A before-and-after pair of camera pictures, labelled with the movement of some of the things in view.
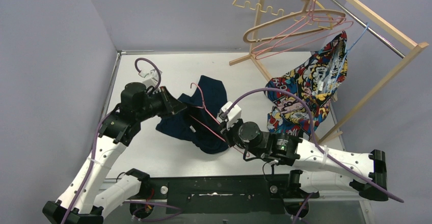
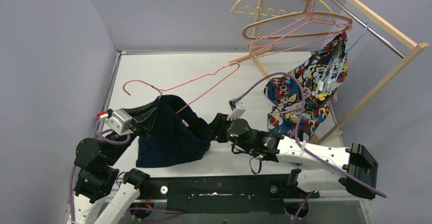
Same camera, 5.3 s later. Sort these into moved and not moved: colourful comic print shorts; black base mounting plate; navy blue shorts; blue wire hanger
Moved: navy blue shorts
Not moved: blue wire hanger; black base mounting plate; colourful comic print shorts
